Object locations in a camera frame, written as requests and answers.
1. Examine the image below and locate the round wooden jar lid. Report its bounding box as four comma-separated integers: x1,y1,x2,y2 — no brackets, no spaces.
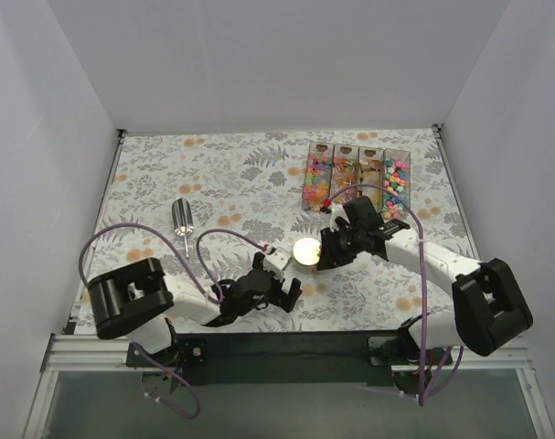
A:
293,237,322,267

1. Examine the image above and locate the clear divided candy box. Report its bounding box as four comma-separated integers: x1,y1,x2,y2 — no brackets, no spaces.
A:
302,143,411,220

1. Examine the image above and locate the silver metal scoop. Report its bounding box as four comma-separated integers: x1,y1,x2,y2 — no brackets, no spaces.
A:
171,198,194,259

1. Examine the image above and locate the clear glass jar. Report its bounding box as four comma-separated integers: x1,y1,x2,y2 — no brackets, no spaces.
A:
294,261,317,274

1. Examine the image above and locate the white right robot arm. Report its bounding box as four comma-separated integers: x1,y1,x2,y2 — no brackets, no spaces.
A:
316,197,534,364

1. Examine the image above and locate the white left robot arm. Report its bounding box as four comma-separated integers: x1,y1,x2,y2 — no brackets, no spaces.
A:
88,248,302,366

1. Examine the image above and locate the floral patterned table mat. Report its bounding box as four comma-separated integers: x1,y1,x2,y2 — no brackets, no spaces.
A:
86,129,475,332

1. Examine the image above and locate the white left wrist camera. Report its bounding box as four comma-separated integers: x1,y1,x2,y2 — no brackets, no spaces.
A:
261,247,291,280

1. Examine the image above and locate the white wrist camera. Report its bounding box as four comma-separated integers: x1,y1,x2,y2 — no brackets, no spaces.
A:
261,247,291,280
320,199,349,231

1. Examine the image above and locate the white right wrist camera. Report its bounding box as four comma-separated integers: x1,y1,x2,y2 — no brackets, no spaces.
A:
320,199,349,231

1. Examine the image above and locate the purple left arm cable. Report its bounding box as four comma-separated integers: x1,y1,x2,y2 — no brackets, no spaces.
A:
78,223,276,420

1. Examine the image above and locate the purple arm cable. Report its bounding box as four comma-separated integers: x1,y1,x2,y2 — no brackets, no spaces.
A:
78,223,276,420
325,183,464,407

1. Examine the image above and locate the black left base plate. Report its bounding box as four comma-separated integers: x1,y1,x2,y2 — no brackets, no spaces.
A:
125,337,207,368

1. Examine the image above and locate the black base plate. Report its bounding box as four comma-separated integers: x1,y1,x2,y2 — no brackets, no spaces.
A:
359,337,446,366
125,337,207,368

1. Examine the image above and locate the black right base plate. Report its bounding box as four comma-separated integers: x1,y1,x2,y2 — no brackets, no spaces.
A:
359,337,446,366

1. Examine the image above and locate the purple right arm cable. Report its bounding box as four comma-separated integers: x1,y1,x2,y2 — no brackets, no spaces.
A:
325,183,464,407

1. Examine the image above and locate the aluminium frame rail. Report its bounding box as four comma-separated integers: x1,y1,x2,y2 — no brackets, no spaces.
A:
25,332,555,438

